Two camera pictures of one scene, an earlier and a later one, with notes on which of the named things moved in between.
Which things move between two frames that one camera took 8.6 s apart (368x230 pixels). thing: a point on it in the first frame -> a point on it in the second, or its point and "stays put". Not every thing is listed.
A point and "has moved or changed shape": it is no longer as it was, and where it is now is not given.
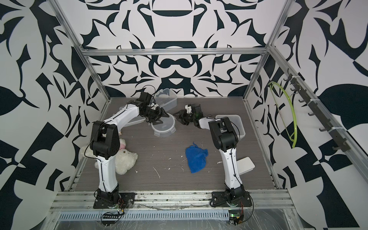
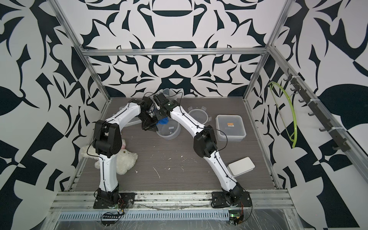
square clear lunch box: (236, 121) stays put
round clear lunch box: (164, 129) has moved or changed shape
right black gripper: (182, 115) -> (157, 113)
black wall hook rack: (301, 90) stays put
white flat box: (245, 165) stays put
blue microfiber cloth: (196, 157) has moved or changed shape
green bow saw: (296, 130) stays put
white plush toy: (125, 159) stays put
